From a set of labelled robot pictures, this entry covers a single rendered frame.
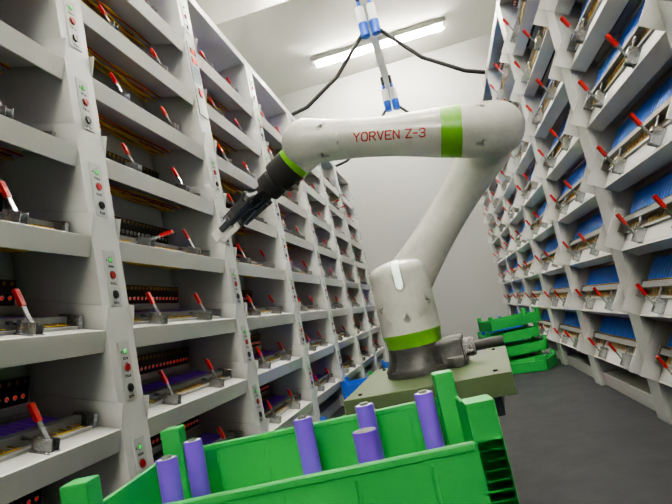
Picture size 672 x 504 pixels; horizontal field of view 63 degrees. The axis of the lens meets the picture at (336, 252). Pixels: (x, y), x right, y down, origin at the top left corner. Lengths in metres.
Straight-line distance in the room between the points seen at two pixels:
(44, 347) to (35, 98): 0.59
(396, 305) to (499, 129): 0.43
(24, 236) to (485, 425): 0.90
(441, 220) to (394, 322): 0.31
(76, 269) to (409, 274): 0.70
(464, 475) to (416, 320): 0.79
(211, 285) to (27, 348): 0.93
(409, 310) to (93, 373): 0.67
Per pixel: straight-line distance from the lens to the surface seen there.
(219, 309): 1.84
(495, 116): 1.22
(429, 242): 1.34
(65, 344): 1.13
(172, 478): 0.51
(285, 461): 0.59
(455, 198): 1.36
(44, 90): 1.41
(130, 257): 1.37
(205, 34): 2.56
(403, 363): 1.18
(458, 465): 0.39
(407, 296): 1.16
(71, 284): 1.27
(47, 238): 1.15
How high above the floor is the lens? 0.47
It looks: 7 degrees up
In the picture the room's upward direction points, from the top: 12 degrees counter-clockwise
